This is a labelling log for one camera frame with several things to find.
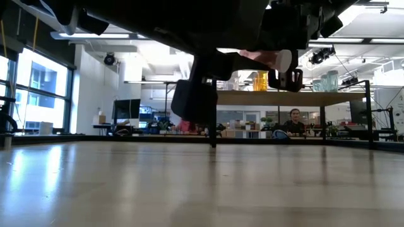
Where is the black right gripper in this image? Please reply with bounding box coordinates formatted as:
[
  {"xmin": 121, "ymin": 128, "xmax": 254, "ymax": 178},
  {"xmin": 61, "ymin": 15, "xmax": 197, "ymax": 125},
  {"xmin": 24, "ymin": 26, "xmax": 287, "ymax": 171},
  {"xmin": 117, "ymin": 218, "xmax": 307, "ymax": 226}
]
[{"xmin": 258, "ymin": 0, "xmax": 357, "ymax": 93}]

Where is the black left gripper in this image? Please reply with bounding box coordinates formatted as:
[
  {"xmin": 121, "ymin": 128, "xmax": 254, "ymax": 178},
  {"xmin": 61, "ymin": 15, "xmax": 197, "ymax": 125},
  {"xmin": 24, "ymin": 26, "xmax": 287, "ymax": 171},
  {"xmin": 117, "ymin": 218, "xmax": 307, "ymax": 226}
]
[{"xmin": 171, "ymin": 52, "xmax": 276, "ymax": 125}]

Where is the pink medicine bottle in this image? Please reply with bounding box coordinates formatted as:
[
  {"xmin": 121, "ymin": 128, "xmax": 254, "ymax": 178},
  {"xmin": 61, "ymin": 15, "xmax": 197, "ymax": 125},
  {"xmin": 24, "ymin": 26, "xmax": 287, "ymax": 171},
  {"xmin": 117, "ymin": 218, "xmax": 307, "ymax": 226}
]
[{"xmin": 238, "ymin": 49, "xmax": 293, "ymax": 74}]

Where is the person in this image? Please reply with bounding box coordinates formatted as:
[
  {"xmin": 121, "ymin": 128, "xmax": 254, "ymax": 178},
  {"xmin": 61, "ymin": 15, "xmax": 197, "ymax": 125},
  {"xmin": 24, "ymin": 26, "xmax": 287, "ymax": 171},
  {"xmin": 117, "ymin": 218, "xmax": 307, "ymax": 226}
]
[
  {"xmin": 176, "ymin": 119, "xmax": 200, "ymax": 135},
  {"xmin": 282, "ymin": 108, "xmax": 307, "ymax": 137}
]

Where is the black ceiling track light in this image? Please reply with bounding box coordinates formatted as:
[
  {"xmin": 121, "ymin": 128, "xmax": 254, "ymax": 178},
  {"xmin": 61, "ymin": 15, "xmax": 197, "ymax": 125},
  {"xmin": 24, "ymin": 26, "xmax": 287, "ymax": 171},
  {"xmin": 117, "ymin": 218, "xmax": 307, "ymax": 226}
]
[
  {"xmin": 308, "ymin": 46, "xmax": 336, "ymax": 66},
  {"xmin": 340, "ymin": 76, "xmax": 360, "ymax": 86}
]

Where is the blue white round object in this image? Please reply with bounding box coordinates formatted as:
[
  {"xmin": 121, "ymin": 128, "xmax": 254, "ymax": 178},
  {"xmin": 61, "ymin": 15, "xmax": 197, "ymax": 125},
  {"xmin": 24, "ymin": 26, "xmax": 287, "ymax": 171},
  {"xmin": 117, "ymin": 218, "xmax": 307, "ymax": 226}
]
[{"xmin": 271, "ymin": 129, "xmax": 290, "ymax": 140}]

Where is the black computer monitor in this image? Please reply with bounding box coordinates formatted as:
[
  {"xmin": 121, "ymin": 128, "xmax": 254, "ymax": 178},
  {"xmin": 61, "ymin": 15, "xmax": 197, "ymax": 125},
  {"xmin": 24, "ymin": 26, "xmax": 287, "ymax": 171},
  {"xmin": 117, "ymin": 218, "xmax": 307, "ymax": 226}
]
[
  {"xmin": 349, "ymin": 99, "xmax": 369, "ymax": 126},
  {"xmin": 112, "ymin": 98, "xmax": 141, "ymax": 120}
]

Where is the long linear ceiling light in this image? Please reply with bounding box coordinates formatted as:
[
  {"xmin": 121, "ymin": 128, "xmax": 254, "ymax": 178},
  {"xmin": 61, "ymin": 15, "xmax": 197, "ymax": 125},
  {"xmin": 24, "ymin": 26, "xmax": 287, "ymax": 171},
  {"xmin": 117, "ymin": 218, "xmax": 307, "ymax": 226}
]
[{"xmin": 50, "ymin": 30, "xmax": 404, "ymax": 44}]

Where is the cardboard tissue box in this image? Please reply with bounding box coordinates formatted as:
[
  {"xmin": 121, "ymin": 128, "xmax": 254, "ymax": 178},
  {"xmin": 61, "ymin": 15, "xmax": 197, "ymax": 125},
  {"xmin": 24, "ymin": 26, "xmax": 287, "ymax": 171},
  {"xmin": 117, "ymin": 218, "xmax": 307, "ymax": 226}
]
[{"xmin": 92, "ymin": 107, "xmax": 107, "ymax": 125}]

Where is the small white cabinet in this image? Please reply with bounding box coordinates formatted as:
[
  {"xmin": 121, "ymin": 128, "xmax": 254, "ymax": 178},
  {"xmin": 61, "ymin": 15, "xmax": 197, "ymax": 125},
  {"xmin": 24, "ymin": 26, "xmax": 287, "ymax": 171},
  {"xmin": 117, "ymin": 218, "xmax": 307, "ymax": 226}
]
[{"xmin": 39, "ymin": 121, "xmax": 54, "ymax": 136}]

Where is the wooden shelf black frame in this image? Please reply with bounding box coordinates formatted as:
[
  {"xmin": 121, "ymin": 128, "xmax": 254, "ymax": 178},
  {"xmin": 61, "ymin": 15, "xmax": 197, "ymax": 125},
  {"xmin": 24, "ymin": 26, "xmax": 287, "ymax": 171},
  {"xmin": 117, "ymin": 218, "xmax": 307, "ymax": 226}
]
[{"xmin": 210, "ymin": 78, "xmax": 374, "ymax": 149}]

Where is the black aluminium table frame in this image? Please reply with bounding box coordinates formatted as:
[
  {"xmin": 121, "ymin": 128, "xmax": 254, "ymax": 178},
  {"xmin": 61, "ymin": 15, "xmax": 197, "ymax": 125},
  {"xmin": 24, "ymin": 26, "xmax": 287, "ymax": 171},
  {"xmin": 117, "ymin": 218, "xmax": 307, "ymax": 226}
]
[{"xmin": 12, "ymin": 134, "xmax": 404, "ymax": 154}]

